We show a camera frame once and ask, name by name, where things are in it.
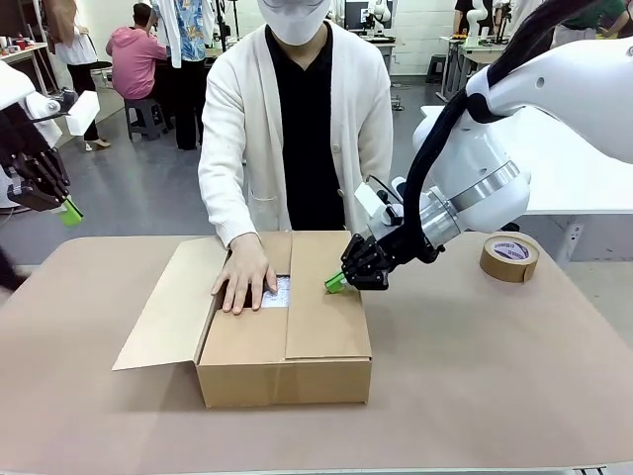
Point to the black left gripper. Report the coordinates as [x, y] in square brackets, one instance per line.
[20, 133]

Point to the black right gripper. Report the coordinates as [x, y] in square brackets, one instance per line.
[395, 252]

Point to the brown cardboard box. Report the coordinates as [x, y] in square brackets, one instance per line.
[282, 381]

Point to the person's left forearm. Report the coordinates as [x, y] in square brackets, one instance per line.
[368, 158]

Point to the person's right forearm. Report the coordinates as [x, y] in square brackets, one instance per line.
[227, 208]

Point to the person's right hand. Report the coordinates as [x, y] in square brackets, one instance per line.
[244, 282]

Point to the bubble wrapped clock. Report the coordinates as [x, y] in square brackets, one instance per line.
[279, 294]

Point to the grey plastic stool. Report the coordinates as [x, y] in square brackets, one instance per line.
[146, 119]
[437, 66]

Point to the brown packing tape roll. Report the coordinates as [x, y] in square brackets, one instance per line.
[499, 269]

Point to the person in white blouse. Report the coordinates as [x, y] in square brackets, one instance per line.
[74, 54]

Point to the person in pink hoodie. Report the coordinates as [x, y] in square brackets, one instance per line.
[133, 64]

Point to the white workbench with red items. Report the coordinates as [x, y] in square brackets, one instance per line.
[17, 49]

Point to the person in white cardigan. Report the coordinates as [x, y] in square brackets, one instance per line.
[297, 123]

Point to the person in floral shirt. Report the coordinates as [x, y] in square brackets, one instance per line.
[185, 34]

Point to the white table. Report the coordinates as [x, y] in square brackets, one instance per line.
[569, 183]

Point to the black computer monitor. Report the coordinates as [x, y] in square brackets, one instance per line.
[358, 15]

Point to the white face mask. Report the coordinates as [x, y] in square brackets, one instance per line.
[294, 22]

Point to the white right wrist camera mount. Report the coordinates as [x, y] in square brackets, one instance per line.
[368, 198]

